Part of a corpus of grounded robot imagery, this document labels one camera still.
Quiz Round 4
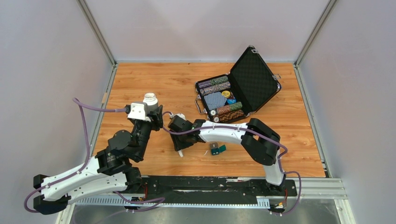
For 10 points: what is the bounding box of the white pill bottle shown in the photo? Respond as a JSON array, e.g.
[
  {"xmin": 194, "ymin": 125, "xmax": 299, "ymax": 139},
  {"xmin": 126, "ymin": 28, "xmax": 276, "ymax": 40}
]
[{"xmin": 143, "ymin": 92, "xmax": 159, "ymax": 113}]

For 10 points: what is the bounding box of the teal pill organizer box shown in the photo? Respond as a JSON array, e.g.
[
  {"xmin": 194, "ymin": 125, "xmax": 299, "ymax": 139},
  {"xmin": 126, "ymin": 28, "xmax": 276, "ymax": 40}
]
[{"xmin": 209, "ymin": 142, "xmax": 226, "ymax": 156}]

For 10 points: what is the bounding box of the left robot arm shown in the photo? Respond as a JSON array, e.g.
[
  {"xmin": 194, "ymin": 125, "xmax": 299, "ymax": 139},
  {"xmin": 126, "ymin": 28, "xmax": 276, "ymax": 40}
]
[{"xmin": 33, "ymin": 105, "xmax": 163, "ymax": 215}]

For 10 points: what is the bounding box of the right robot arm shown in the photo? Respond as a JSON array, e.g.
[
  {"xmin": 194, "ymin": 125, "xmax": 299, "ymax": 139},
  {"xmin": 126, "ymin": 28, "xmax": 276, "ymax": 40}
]
[{"xmin": 164, "ymin": 115, "xmax": 286, "ymax": 195}]

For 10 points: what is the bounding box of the blue playing card deck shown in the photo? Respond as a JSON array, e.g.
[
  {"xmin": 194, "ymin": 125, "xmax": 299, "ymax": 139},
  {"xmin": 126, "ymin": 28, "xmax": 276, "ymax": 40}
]
[{"xmin": 204, "ymin": 92, "xmax": 227, "ymax": 111}]

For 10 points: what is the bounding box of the blue dealer chip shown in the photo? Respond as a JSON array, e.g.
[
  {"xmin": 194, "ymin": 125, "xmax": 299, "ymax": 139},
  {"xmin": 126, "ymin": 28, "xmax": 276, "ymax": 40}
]
[{"xmin": 226, "ymin": 98, "xmax": 237, "ymax": 105}]

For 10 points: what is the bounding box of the yellow dealer chip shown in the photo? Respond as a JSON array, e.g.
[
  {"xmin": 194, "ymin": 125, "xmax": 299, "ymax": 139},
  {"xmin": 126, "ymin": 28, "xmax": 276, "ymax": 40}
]
[{"xmin": 221, "ymin": 91, "xmax": 231, "ymax": 98}]

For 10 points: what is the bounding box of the brown poker chip row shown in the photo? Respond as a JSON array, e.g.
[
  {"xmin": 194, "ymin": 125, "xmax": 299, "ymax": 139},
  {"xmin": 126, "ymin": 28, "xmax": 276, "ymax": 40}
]
[{"xmin": 213, "ymin": 109, "xmax": 245, "ymax": 123}]

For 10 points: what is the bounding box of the red green chip row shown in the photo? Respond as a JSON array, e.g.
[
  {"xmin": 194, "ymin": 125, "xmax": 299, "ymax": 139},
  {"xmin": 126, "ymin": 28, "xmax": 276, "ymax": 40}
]
[{"xmin": 209, "ymin": 102, "xmax": 243, "ymax": 116}]

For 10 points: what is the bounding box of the purple brown chip row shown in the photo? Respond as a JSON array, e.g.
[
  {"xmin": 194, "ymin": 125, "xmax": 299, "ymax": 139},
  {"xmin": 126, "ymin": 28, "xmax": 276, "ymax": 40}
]
[{"xmin": 200, "ymin": 82, "xmax": 231, "ymax": 96}]

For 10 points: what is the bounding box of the purple green chip row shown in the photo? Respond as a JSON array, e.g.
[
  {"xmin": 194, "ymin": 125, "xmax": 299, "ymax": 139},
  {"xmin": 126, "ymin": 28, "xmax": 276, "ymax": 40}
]
[{"xmin": 198, "ymin": 76, "xmax": 228, "ymax": 89}]

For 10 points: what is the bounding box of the black poker chip case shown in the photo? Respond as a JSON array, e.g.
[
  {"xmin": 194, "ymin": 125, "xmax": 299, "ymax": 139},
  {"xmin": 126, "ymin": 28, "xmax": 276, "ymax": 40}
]
[{"xmin": 195, "ymin": 45, "xmax": 282, "ymax": 123}]

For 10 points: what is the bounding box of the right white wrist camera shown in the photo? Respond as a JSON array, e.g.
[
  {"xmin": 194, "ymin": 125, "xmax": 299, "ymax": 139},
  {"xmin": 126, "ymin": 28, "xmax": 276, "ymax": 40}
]
[{"xmin": 173, "ymin": 113, "xmax": 186, "ymax": 120}]

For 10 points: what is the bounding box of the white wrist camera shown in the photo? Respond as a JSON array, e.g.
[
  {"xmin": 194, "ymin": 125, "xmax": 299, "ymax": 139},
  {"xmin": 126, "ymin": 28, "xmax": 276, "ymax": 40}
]
[
  {"xmin": 173, "ymin": 113, "xmax": 186, "ymax": 120},
  {"xmin": 127, "ymin": 102, "xmax": 147, "ymax": 120}
]

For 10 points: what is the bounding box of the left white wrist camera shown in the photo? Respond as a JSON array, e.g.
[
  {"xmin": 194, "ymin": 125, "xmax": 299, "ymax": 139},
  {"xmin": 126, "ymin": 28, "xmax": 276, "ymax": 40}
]
[{"xmin": 127, "ymin": 102, "xmax": 147, "ymax": 120}]

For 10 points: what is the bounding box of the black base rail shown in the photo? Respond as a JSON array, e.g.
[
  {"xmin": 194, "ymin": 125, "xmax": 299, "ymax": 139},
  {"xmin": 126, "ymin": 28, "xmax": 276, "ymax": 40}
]
[{"xmin": 113, "ymin": 167, "xmax": 305, "ymax": 206}]

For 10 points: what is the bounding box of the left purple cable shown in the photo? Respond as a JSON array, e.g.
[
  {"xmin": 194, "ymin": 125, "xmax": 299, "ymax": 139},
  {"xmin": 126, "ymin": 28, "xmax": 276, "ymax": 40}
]
[{"xmin": 24, "ymin": 98, "xmax": 129, "ymax": 214}]

